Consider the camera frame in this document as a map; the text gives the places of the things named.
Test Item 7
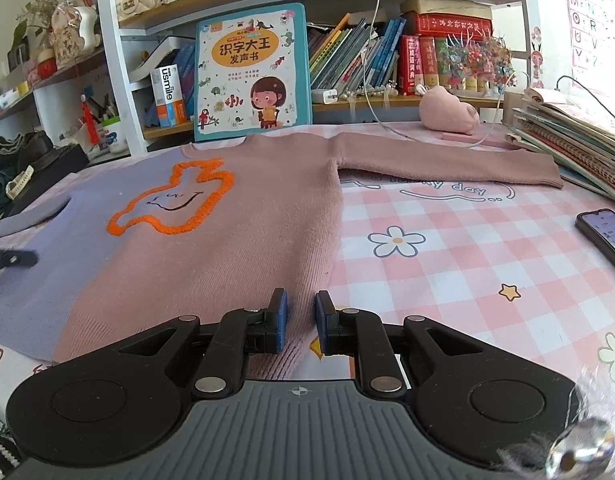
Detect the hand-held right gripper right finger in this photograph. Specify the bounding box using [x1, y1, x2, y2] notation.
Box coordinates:
[315, 290, 493, 395]

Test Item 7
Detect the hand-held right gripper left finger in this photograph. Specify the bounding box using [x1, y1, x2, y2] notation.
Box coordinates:
[105, 287, 289, 395]

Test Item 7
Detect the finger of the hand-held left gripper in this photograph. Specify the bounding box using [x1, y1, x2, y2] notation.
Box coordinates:
[0, 249, 39, 269]

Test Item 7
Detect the pink and purple sweater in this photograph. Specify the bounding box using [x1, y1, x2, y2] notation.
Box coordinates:
[0, 132, 564, 380]

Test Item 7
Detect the brown leather shoe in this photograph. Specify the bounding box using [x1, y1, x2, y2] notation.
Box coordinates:
[0, 131, 56, 177]

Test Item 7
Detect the black box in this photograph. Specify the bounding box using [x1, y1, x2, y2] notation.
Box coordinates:
[0, 144, 91, 226]

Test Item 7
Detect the pink checked tablecloth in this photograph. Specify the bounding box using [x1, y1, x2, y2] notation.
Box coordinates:
[0, 120, 615, 461]

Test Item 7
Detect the red tassel ornament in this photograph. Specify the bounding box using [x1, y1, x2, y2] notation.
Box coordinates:
[80, 92, 99, 146]

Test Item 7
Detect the white tub pen holder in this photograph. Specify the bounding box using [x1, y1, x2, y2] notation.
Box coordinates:
[98, 117, 131, 155]

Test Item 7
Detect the white and orange toothpaste box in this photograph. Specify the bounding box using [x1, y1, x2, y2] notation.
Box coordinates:
[150, 64, 189, 128]

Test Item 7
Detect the wooden plaque ornament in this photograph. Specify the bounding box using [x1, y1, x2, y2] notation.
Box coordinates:
[50, 2, 101, 68]

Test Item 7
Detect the pearl bead strand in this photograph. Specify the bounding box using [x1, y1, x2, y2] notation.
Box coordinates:
[337, 85, 403, 100]

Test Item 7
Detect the pink plush toy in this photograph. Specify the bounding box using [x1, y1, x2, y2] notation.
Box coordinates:
[418, 85, 481, 135]

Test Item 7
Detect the row of blue books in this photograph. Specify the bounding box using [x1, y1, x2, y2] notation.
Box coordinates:
[175, 42, 197, 121]

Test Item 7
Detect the dried flower bouquet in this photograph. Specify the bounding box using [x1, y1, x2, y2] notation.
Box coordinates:
[10, 0, 71, 56]

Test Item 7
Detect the teal children's picture book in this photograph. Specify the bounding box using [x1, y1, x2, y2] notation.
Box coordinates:
[194, 2, 312, 142]

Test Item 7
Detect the row of thin picture books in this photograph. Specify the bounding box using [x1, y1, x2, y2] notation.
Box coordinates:
[307, 12, 407, 92]

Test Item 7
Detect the row of thick upright books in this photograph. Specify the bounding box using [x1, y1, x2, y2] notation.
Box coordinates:
[397, 35, 468, 96]

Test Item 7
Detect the beige cardboard box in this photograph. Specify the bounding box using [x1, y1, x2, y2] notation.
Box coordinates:
[502, 91, 525, 126]

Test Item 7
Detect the black smartphone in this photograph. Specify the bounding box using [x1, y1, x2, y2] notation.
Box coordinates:
[575, 208, 615, 278]

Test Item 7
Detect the colourful flower ornament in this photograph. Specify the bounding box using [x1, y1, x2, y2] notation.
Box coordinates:
[440, 30, 515, 93]

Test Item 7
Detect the stack of notebooks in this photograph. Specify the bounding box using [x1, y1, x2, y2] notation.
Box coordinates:
[505, 87, 615, 206]

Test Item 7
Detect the thick red dictionary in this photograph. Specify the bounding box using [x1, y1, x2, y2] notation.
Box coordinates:
[415, 11, 493, 36]

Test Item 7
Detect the thick beige book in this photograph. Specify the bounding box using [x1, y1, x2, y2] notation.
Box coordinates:
[400, 0, 494, 17]

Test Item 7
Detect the beige strap band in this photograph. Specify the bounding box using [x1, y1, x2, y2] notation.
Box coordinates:
[5, 166, 36, 200]

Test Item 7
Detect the white charging cable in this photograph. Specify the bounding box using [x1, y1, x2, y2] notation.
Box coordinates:
[365, 0, 518, 148]

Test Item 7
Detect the cartoon wall sticker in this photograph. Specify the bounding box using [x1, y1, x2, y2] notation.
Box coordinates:
[530, 25, 547, 89]

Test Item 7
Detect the black cable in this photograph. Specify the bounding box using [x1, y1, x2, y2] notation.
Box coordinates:
[557, 76, 615, 126]

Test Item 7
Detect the alphabet wall poster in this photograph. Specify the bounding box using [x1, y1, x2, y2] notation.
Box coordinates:
[557, 0, 615, 68]

